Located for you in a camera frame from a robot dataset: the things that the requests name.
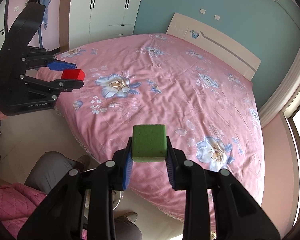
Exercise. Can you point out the left leg grey trousers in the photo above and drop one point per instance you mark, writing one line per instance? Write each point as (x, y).
(50, 168)

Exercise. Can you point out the white curtain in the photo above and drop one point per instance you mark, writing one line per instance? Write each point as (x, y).
(282, 94)

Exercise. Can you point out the floral mattress skirt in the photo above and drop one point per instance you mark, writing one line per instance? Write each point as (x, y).
(213, 233)

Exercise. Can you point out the green sponge cube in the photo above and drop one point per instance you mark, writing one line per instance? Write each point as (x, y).
(149, 143)

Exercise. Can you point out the white wall socket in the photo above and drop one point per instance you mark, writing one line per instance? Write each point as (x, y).
(217, 17)

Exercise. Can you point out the white wall switch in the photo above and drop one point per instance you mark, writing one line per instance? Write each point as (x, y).
(202, 11)

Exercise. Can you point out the pink floral bed sheet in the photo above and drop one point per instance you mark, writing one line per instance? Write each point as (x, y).
(208, 108)

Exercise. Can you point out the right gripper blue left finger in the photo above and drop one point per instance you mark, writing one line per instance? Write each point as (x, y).
(127, 165)

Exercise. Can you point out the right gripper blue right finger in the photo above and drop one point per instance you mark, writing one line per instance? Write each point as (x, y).
(170, 163)

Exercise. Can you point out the red cube block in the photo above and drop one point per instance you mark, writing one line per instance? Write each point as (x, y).
(73, 74)

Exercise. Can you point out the white wardrobe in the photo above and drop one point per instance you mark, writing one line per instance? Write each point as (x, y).
(96, 20)

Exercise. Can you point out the pink quilted jacket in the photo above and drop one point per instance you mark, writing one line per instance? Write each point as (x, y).
(17, 203)

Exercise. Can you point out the beige shoe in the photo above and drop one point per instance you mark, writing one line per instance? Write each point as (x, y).
(83, 162)

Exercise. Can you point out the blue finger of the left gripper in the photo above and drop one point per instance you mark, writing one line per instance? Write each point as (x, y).
(64, 85)
(60, 65)

